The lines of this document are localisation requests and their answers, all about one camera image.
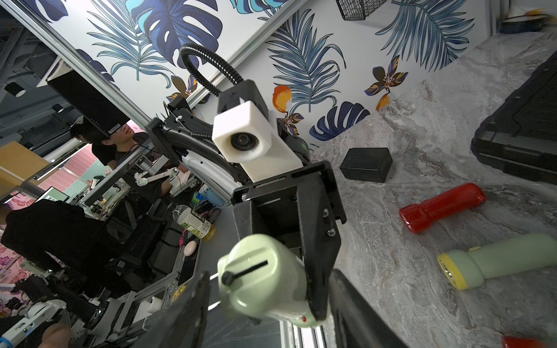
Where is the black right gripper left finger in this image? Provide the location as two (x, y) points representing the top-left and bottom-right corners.
(132, 271), (210, 348)

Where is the green flashlight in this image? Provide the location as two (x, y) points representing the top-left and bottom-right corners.
(437, 233), (556, 290)
(218, 233), (324, 328)

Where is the green drink bottle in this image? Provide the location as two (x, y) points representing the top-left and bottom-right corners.
(172, 204), (216, 240)

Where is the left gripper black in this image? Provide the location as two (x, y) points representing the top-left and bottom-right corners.
(232, 161), (347, 321)

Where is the person in black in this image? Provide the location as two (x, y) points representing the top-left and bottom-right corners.
(70, 117), (172, 203)

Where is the black plastic tool case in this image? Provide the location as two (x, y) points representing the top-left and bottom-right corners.
(471, 54), (556, 185)

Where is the small black box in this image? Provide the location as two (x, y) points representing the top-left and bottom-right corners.
(339, 147), (393, 183)

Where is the green flashlight front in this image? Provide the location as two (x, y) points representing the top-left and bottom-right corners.
(218, 233), (324, 328)

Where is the red flashlight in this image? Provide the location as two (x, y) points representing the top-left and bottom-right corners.
(501, 336), (556, 348)
(399, 183), (487, 234)

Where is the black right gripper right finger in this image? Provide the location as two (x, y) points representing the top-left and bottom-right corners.
(329, 269), (407, 348)

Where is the green flashlight back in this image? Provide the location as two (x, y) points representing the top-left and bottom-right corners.
(437, 233), (556, 290)

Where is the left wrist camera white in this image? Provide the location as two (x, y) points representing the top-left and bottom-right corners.
(212, 101), (303, 183)

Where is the black wire basket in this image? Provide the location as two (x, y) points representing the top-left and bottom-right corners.
(336, 0), (387, 21)

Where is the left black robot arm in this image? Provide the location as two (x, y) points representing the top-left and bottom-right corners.
(147, 43), (346, 328)

